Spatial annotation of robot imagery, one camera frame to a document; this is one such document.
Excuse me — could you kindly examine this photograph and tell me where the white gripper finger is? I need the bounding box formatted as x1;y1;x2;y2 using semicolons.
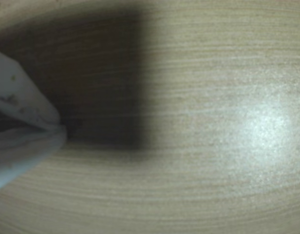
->
0;124;68;192
0;49;61;127

